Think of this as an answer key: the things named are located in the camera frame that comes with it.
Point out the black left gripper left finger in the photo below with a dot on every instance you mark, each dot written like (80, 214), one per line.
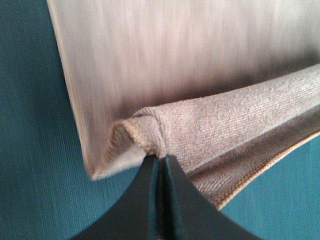
(134, 215)

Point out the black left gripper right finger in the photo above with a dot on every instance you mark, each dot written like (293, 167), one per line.
(187, 215)

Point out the brown microfibre towel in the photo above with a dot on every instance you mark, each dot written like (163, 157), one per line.
(228, 87)

